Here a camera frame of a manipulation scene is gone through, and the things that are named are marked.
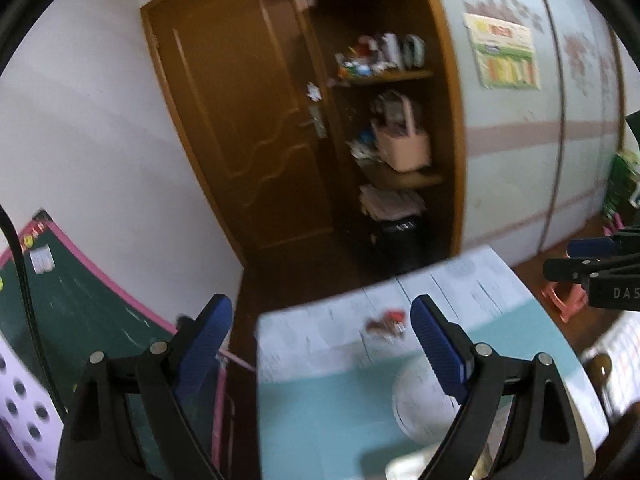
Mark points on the pink basket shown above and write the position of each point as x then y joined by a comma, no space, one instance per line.
405,147

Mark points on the wall poster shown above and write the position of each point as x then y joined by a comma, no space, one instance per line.
505,52

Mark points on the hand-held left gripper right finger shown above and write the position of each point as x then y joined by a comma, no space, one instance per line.
440,355

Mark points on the brown wooden shelf unit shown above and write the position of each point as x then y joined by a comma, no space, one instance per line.
400,178

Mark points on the round floral plate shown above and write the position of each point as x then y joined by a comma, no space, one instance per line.
425,405

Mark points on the wooden bed post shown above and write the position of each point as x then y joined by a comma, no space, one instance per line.
599,367

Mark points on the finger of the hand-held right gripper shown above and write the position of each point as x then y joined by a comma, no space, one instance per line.
592,247
570,269

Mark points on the green and pink bag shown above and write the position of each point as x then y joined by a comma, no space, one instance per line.
622,185

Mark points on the green chalkboard with pink frame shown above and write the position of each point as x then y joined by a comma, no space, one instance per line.
90,310

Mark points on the stack of papers on shelf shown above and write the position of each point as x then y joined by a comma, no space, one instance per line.
390,202

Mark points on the pink plastic stool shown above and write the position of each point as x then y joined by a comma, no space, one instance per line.
565,302

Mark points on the pale sliding wardrobe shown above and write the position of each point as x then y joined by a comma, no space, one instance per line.
510,170

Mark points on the red clear snack packet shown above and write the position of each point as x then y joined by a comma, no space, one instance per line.
385,322

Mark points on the brown wooden door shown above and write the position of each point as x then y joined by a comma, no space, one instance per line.
225,110

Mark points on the row of bottles and toys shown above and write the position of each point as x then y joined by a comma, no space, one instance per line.
385,55

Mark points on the plaid blanket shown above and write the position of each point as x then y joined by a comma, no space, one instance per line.
625,355

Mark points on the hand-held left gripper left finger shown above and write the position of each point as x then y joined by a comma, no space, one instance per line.
205,345

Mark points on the white dotted sheet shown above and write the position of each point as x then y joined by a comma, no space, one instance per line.
15,375

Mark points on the black bin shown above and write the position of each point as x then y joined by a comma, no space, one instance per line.
400,242

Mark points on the small items beside basket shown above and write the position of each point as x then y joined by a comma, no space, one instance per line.
364,146

